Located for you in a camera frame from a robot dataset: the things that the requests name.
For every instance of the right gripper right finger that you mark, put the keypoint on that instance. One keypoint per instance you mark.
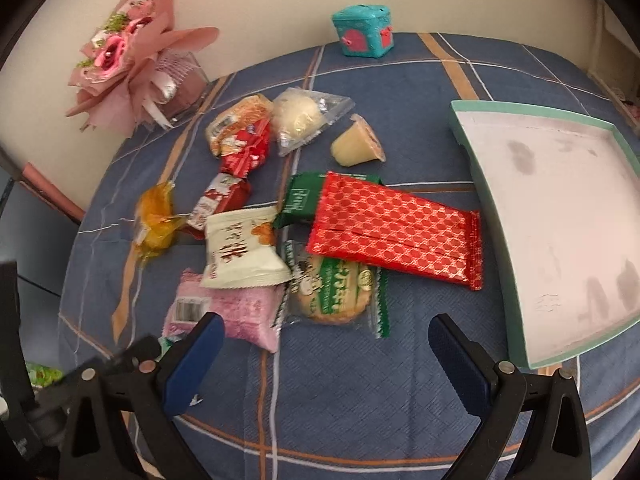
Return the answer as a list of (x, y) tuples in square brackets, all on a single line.
[(486, 392)]

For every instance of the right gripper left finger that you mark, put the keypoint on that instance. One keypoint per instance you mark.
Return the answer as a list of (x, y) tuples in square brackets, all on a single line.
[(166, 391)]

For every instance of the pink snack pack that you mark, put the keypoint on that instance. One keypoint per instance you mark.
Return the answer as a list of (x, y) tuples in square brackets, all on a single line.
[(252, 314)]

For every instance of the white orange snack pack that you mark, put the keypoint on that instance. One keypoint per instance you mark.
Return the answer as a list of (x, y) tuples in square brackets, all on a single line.
[(241, 250)]

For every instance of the yellow transparent snack pack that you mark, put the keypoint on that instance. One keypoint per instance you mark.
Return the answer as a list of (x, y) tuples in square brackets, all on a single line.
[(155, 222)]

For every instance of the green rice cracker pack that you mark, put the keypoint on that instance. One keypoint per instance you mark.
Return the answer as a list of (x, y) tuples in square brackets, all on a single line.
[(335, 292)]

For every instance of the red white small snack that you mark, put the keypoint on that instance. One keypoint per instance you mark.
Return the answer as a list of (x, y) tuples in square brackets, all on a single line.
[(224, 193)]

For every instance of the red patterned snack pack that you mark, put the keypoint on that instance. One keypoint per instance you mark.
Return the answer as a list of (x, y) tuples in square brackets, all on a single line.
[(360, 221)]

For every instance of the green wafer snack pack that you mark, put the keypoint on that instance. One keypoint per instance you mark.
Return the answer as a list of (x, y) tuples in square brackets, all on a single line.
[(301, 200)]

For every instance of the orange beige snack pack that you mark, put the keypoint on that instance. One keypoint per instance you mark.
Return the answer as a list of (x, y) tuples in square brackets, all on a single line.
[(241, 115)]

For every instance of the red candy snack pack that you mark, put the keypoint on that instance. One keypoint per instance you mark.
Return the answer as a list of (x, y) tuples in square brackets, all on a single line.
[(246, 150)]

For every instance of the beige jelly cup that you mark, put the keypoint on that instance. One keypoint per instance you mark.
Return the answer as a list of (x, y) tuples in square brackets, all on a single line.
[(357, 144)]

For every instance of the clear white bun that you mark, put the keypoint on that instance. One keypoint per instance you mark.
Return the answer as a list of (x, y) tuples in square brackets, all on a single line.
[(299, 116)]

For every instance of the green rimmed white tray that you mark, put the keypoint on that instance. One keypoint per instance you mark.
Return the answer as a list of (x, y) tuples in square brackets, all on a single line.
[(560, 194)]

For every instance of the blue plaid tablecloth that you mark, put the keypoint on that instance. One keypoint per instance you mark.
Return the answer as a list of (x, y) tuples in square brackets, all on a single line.
[(334, 402)]

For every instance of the pink flower bouquet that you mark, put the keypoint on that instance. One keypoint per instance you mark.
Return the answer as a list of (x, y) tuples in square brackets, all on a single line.
[(138, 69)]

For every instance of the teal pink small box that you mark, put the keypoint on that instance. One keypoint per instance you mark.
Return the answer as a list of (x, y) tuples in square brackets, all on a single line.
[(364, 30)]

